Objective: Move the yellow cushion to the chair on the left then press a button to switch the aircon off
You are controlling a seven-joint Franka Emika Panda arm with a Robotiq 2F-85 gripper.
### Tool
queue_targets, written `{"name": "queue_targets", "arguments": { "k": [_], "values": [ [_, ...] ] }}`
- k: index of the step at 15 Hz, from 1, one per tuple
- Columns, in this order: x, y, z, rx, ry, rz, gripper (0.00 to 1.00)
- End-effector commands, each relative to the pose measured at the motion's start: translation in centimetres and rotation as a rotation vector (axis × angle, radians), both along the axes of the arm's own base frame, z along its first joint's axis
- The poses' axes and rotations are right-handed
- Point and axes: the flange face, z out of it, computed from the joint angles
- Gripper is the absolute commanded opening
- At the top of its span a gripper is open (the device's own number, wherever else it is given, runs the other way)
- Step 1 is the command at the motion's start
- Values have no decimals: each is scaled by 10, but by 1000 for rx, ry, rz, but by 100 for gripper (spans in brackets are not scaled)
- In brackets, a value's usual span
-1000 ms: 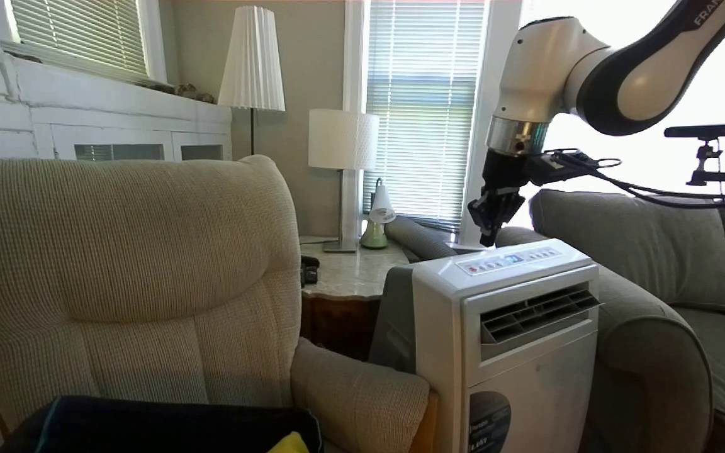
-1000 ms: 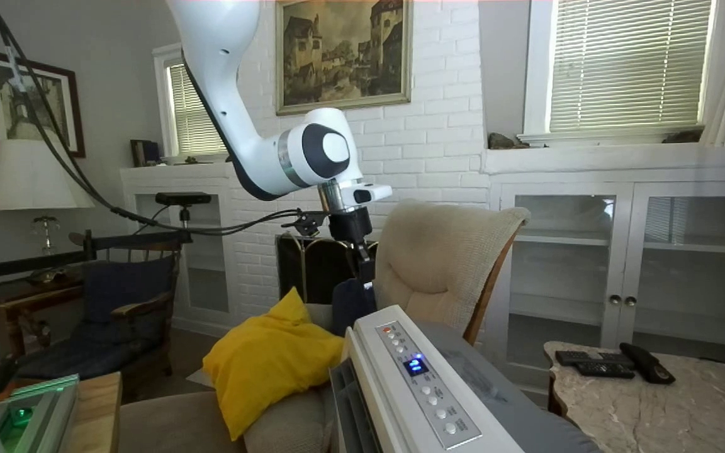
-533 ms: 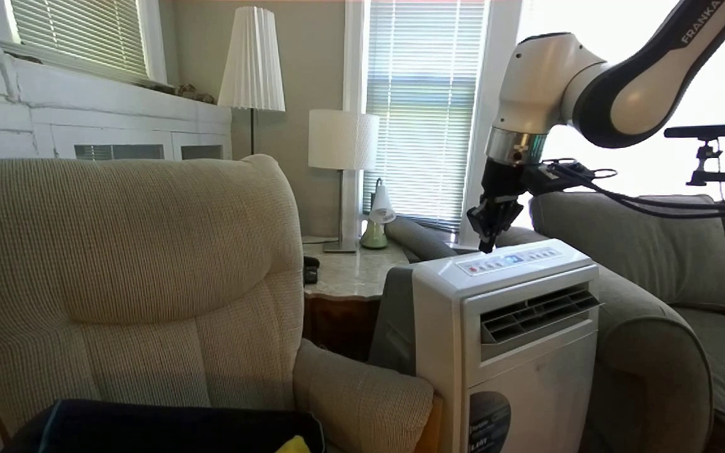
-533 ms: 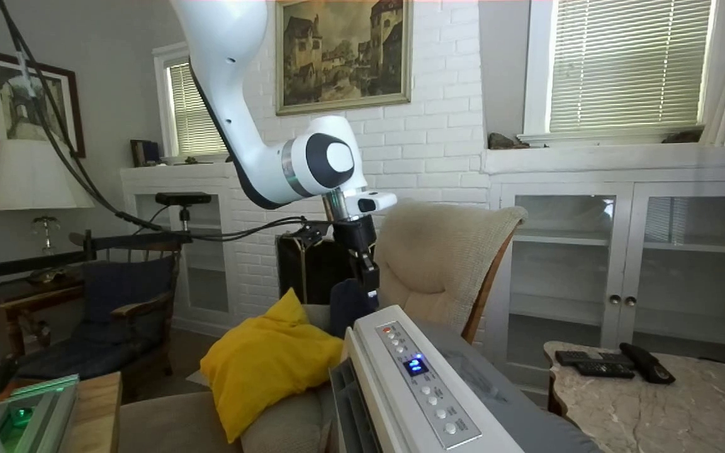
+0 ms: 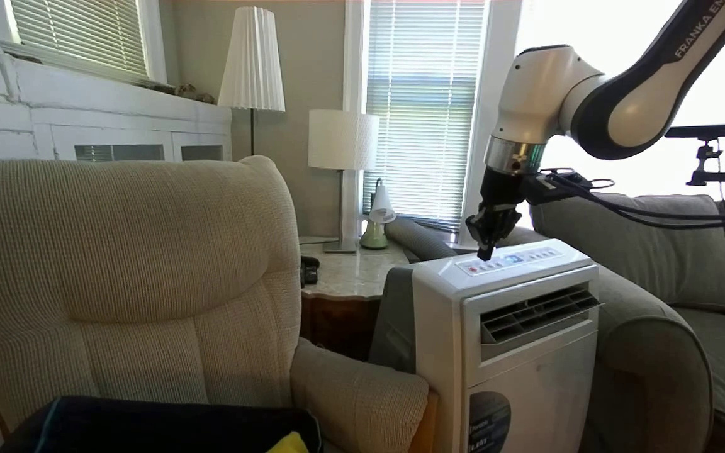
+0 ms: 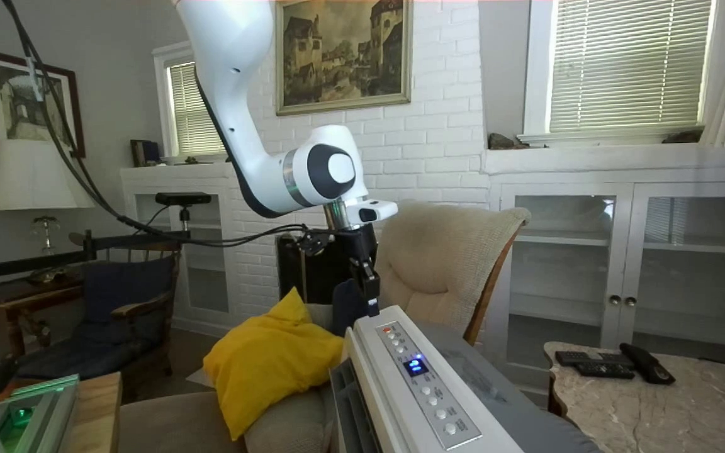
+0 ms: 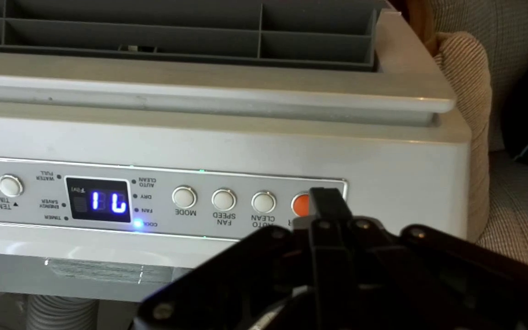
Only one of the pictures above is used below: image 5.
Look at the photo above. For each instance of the small dark shelf ornament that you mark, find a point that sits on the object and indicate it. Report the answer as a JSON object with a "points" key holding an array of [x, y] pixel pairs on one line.
{"points": [[192, 92]]}

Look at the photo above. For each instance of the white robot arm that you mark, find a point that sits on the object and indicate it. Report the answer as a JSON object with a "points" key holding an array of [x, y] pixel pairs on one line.
{"points": [[547, 84]]}

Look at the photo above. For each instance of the white portable air conditioner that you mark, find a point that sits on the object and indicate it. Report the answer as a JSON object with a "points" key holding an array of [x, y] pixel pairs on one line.
{"points": [[514, 362]]}

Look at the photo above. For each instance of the yellow cloth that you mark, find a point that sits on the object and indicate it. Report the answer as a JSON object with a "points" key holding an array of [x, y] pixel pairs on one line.
{"points": [[289, 443]]}

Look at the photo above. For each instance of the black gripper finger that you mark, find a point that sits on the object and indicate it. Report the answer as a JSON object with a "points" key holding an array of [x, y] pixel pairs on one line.
{"points": [[502, 227], [480, 236]]}

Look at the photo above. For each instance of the lamp with cylindrical white shade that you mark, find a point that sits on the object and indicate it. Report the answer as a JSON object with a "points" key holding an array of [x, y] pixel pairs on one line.
{"points": [[343, 140]]}

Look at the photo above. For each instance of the stone top side table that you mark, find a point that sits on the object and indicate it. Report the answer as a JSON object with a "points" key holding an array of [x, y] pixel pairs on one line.
{"points": [[352, 277]]}

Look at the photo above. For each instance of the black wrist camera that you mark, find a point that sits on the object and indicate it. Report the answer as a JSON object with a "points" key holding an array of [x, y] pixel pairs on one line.
{"points": [[566, 186]]}

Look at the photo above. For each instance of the grey fabric sofa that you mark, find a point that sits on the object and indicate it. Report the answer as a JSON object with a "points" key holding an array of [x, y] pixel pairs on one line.
{"points": [[656, 285]]}

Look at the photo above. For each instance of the beige upholstered armchair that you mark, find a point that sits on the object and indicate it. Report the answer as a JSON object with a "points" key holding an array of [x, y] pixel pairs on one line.
{"points": [[152, 285]]}

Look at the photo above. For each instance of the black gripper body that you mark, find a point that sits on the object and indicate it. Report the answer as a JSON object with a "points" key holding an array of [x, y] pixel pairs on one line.
{"points": [[504, 193]]}

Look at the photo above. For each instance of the floor lamp pleated white shade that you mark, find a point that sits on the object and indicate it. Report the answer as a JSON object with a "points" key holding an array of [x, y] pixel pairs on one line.
{"points": [[252, 67]]}

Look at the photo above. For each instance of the pale green ceramic figure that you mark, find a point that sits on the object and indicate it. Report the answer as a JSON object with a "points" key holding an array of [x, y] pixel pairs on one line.
{"points": [[377, 223]]}

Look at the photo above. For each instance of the white glass door cabinet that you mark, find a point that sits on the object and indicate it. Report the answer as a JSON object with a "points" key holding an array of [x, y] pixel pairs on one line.
{"points": [[128, 116]]}

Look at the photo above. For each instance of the black camera on stand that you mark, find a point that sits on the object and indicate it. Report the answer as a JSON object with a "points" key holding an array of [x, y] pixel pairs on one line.
{"points": [[717, 133]]}

